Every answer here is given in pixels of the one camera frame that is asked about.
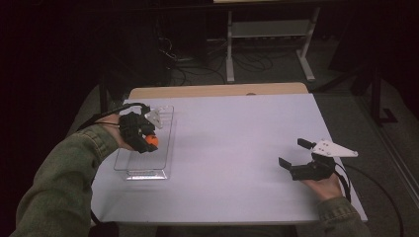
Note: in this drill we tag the clear plastic tray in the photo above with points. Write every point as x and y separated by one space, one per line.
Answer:
148 164

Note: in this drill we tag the black metal stand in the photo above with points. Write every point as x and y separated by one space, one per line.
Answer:
376 95
103 95

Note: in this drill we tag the white metal stand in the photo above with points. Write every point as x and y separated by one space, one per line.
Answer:
270 29

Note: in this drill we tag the person's left hand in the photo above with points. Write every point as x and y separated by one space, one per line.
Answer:
113 131

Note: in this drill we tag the metal floor rail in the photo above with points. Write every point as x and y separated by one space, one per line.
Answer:
398 164

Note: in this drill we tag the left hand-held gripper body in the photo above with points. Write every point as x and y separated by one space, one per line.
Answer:
133 129

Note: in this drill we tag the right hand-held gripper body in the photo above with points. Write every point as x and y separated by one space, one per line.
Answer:
313 171

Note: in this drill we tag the orange ball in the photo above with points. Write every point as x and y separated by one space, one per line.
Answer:
152 141

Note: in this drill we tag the person's right hand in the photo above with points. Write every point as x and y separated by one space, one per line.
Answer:
324 188

